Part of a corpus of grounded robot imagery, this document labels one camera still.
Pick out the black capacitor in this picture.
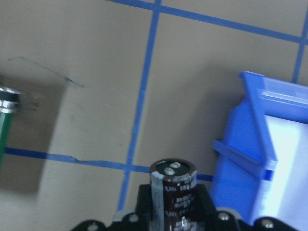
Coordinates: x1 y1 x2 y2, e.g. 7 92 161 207
150 158 197 231

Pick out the blue plastic bin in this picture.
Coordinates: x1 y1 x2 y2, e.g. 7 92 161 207
210 72 308 224

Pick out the green conveyor belt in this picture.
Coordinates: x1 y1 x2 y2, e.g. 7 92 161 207
0 86 21 164

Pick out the white foam bin liner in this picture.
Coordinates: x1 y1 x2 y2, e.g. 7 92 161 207
258 115 308 231

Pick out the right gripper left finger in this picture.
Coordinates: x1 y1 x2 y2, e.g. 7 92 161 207
72 184 152 231

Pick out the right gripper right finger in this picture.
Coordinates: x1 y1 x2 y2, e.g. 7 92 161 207
195 184 296 231

